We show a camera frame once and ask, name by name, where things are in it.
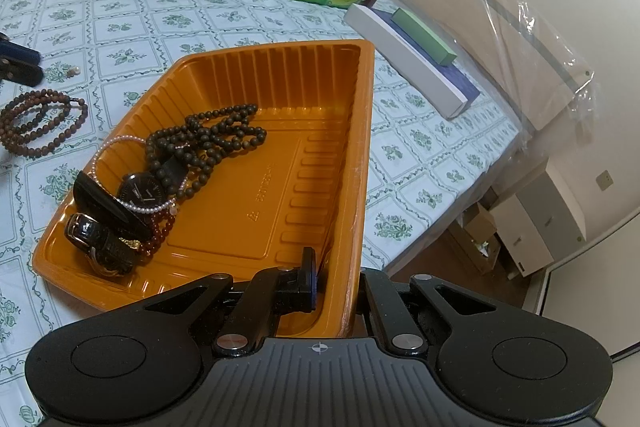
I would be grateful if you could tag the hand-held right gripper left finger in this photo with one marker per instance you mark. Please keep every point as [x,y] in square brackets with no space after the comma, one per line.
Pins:
[309,279]

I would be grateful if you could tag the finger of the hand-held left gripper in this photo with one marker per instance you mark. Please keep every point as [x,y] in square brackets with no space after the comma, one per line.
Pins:
[20,54]

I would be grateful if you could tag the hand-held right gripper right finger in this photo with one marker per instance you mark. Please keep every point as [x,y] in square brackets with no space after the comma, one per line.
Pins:
[375,302]

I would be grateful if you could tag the orange plastic tray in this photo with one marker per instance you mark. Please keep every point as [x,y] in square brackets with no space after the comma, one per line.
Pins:
[280,187]

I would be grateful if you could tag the black wrist watch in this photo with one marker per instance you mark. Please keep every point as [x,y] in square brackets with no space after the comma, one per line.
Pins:
[105,202]

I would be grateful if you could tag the black silver-edged wristwatch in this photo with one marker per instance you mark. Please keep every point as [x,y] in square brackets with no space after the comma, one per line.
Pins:
[85,229]

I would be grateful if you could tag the cardboard box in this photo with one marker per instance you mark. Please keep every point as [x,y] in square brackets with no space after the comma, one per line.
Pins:
[480,237]

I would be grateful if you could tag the white bedside cabinet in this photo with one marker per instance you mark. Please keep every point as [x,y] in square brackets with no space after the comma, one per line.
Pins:
[545,217]

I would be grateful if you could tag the purple book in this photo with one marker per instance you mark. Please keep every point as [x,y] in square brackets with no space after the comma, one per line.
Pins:
[465,84]

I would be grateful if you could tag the long white box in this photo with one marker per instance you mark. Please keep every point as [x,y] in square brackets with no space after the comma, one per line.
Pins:
[415,67]

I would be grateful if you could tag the green box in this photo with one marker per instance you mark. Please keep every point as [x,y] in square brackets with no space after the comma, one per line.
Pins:
[425,37]

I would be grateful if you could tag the beige headboard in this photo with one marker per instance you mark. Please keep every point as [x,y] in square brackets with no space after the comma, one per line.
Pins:
[490,17]

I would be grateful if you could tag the clear plastic sheet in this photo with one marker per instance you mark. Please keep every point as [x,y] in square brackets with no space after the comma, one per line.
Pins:
[525,17]

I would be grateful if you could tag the wall socket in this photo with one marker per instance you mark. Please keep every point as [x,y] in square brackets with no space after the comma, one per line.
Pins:
[604,180]

